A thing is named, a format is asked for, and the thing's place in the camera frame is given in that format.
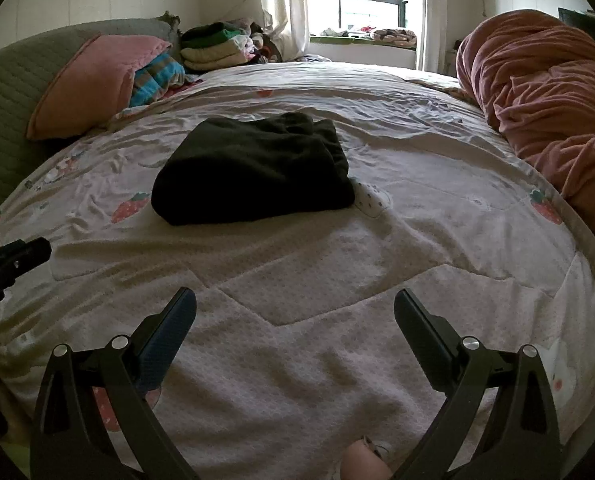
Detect green quilted headboard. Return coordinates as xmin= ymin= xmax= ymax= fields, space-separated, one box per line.
xmin=0 ymin=19 xmax=173 ymax=233

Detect clothes on windowsill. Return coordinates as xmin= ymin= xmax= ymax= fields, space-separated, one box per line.
xmin=320 ymin=26 xmax=418 ymax=50

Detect white curtain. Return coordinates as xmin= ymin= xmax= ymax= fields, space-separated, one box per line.
xmin=254 ymin=0 xmax=311 ymax=63
xmin=416 ymin=0 xmax=448 ymax=73

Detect pink duvet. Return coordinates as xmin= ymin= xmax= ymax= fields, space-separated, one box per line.
xmin=456 ymin=9 xmax=595 ymax=236

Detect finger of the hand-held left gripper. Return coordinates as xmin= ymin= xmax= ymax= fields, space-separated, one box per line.
xmin=0 ymin=237 xmax=52 ymax=286

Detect pile of folded clothes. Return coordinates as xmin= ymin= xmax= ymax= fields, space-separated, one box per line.
xmin=180 ymin=20 xmax=278 ymax=73

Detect person's right hand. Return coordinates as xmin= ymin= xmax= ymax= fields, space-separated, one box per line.
xmin=340 ymin=439 xmax=393 ymax=480

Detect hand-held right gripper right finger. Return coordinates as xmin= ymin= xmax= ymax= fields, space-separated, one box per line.
xmin=393 ymin=287 xmax=563 ymax=480

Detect pink pillow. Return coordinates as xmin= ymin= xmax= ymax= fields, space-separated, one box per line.
xmin=26 ymin=34 xmax=174 ymax=142

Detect blue striped blanket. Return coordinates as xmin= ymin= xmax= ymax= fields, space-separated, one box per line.
xmin=128 ymin=51 xmax=187 ymax=108

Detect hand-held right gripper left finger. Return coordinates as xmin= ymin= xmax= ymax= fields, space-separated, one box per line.
xmin=30 ymin=286 xmax=200 ymax=480

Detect strawberry print quilt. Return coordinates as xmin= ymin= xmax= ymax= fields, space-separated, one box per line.
xmin=0 ymin=60 xmax=595 ymax=480

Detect black shirt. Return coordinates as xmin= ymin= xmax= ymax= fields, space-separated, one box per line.
xmin=150 ymin=111 xmax=355 ymax=227

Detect dark screen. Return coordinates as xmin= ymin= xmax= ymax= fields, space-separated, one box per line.
xmin=557 ymin=7 xmax=595 ymax=28

